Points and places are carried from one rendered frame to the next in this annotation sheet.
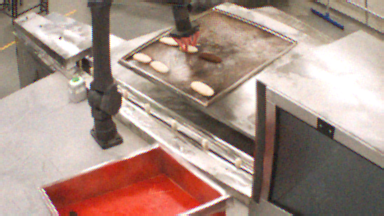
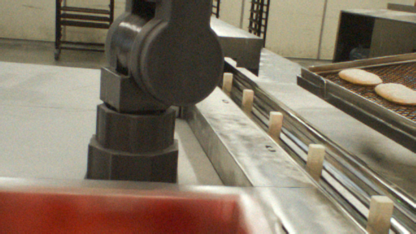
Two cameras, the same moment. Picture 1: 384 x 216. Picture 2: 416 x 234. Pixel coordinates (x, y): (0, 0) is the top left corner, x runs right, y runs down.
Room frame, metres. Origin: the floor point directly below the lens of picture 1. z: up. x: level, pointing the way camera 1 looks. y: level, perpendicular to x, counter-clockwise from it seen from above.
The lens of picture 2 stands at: (1.00, -0.01, 1.02)
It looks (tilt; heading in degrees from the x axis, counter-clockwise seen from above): 14 degrees down; 25
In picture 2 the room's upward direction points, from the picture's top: 5 degrees clockwise
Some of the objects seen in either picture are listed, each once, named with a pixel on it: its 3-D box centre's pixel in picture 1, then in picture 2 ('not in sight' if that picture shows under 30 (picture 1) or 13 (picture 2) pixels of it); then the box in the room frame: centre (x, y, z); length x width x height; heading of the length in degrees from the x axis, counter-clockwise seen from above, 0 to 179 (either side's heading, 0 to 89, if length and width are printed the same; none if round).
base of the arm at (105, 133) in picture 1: (104, 127); (134, 149); (1.46, 0.28, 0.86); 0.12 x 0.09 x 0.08; 31
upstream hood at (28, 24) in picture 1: (44, 33); (173, 21); (2.50, 0.84, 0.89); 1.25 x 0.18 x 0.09; 37
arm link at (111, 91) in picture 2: (103, 103); (158, 67); (1.48, 0.28, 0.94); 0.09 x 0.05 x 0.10; 145
